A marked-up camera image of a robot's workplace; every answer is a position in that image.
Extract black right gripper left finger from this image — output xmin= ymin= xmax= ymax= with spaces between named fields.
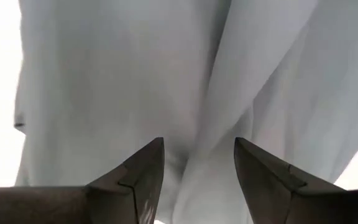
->
xmin=85 ymin=137 xmax=165 ymax=224

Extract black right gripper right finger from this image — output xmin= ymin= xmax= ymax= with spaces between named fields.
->
xmin=233 ymin=137 xmax=347 ymax=224

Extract grey-teal trousers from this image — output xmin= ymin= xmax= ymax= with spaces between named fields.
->
xmin=13 ymin=0 xmax=358 ymax=224

